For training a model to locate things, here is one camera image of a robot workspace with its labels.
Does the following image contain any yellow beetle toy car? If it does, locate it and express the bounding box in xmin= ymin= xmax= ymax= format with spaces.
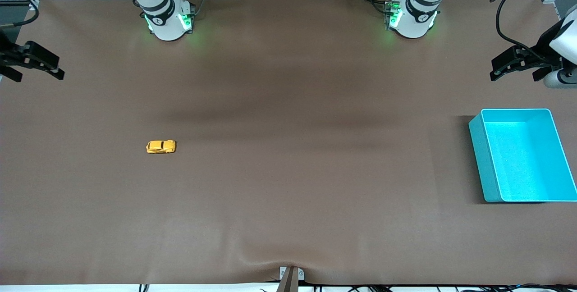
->
xmin=146 ymin=140 xmax=177 ymax=155

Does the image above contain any turquoise plastic bin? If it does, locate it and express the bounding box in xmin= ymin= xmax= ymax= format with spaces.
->
xmin=468 ymin=109 xmax=577 ymax=203

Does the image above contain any brown table mat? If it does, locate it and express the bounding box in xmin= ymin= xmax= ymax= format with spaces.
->
xmin=0 ymin=0 xmax=577 ymax=286

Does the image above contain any metal table edge clamp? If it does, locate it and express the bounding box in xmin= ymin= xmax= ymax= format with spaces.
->
xmin=279 ymin=266 xmax=306 ymax=292

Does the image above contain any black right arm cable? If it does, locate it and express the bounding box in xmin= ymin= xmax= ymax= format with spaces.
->
xmin=0 ymin=0 xmax=40 ymax=30

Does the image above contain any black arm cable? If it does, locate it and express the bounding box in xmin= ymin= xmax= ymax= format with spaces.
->
xmin=489 ymin=0 xmax=564 ymax=64
xmin=0 ymin=0 xmax=40 ymax=30

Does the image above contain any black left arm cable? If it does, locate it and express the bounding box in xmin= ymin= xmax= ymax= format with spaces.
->
xmin=489 ymin=0 xmax=564 ymax=64

